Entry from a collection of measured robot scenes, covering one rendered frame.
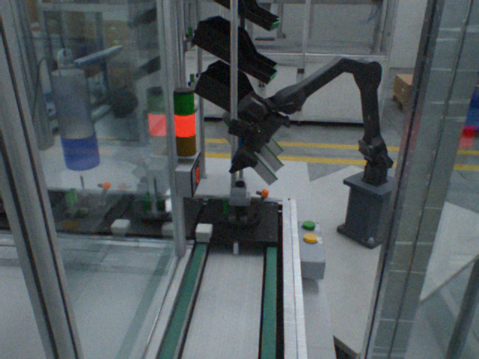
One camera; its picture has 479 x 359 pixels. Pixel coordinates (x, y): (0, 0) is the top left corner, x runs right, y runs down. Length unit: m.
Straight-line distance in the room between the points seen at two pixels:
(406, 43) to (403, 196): 9.72
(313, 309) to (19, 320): 0.76
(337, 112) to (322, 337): 4.46
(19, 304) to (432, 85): 1.16
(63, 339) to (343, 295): 0.84
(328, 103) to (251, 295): 4.40
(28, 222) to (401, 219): 0.34
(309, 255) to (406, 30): 9.01
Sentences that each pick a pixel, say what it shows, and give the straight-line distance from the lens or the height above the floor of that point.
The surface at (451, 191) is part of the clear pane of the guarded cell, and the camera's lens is 0.27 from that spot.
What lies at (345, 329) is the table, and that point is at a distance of 1.11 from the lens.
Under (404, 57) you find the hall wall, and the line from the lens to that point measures 10.05.
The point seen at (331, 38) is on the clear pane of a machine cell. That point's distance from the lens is 5.18.
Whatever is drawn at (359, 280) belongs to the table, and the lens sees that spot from 1.27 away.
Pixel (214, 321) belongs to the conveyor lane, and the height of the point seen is 0.92.
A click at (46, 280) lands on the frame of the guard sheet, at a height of 1.35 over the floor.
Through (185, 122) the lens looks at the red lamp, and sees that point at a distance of 0.96.
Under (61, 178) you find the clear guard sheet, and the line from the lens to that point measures 0.51.
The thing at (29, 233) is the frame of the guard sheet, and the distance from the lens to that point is 0.46.
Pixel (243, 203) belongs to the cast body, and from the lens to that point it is 1.24.
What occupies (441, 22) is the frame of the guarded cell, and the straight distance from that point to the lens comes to 0.28.
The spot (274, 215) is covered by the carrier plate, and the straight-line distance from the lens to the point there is 1.31.
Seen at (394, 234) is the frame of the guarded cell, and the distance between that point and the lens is 0.33.
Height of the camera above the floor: 1.63
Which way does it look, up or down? 25 degrees down
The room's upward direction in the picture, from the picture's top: straight up
